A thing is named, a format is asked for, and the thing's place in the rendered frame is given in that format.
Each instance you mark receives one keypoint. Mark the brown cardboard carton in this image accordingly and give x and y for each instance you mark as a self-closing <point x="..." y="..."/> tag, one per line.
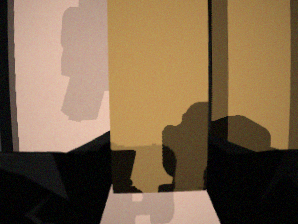
<point x="158" y="95"/>
<point x="249" y="64"/>
<point x="293" y="121"/>

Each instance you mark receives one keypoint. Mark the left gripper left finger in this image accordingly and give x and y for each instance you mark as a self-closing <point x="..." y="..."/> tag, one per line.
<point x="81" y="178"/>

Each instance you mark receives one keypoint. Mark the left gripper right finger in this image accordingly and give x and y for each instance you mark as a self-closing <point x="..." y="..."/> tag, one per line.
<point x="240" y="181"/>

